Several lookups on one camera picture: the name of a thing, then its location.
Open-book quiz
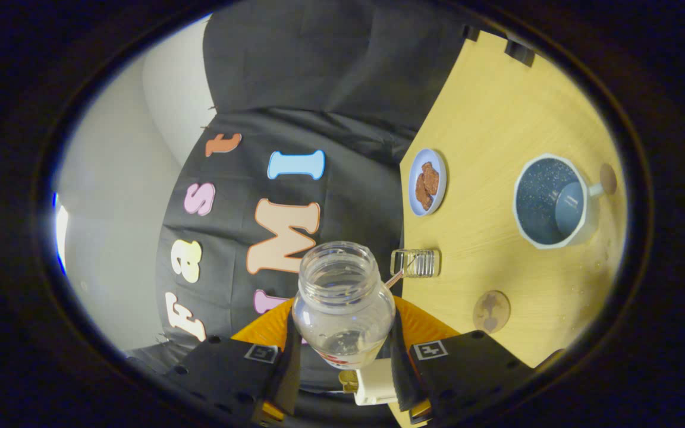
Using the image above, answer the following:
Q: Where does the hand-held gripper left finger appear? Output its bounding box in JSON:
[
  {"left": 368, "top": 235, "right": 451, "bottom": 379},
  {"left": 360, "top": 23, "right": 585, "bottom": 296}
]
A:
[{"left": 167, "top": 297, "right": 303, "bottom": 426}]

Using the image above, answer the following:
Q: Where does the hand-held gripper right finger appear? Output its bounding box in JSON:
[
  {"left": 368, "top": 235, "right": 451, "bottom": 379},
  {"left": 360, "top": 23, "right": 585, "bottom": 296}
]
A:
[{"left": 389, "top": 295, "right": 533, "bottom": 424}]

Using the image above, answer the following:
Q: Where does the clear plastic bottle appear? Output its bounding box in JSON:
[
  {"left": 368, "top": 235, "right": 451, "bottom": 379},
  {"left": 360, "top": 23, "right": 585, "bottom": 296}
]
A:
[{"left": 291, "top": 241, "right": 397, "bottom": 370}]

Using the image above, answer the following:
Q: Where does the patterned wooden coaster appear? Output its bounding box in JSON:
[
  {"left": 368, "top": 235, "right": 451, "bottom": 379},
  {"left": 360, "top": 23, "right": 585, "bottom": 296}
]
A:
[{"left": 473, "top": 290, "right": 511, "bottom": 334}]

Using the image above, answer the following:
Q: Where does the white cup speckled blue inside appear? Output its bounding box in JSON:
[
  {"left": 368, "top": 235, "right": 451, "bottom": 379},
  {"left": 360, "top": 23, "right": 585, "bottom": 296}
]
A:
[{"left": 513, "top": 153, "right": 605, "bottom": 250}]

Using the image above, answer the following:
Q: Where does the plain brown round coaster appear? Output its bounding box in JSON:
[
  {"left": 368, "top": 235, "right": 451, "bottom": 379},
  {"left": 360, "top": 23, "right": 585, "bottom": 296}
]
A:
[{"left": 599, "top": 163, "right": 618, "bottom": 196}]

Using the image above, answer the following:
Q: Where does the white toaster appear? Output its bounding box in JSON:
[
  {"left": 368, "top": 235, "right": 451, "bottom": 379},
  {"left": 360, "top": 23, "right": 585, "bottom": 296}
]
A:
[{"left": 354, "top": 357, "right": 400, "bottom": 406}]

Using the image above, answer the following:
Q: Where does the clear ribbed glass holder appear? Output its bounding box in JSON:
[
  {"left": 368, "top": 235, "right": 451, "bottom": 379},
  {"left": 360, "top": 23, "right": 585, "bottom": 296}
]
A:
[{"left": 390, "top": 248, "right": 441, "bottom": 279}]

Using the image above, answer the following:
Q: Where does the brown food piece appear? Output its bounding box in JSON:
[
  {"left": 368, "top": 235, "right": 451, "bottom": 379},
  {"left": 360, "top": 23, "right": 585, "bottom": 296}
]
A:
[
  {"left": 415, "top": 172, "right": 432, "bottom": 211},
  {"left": 422, "top": 162, "right": 440, "bottom": 197}
]

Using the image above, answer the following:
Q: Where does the light blue plate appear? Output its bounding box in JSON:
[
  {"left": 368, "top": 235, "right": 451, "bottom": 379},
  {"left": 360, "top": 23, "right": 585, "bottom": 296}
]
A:
[{"left": 409, "top": 148, "right": 448, "bottom": 217}]

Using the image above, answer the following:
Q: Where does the wooden table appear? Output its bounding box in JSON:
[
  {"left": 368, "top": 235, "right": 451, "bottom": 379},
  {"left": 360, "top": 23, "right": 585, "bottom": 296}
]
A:
[{"left": 387, "top": 30, "right": 629, "bottom": 428}]

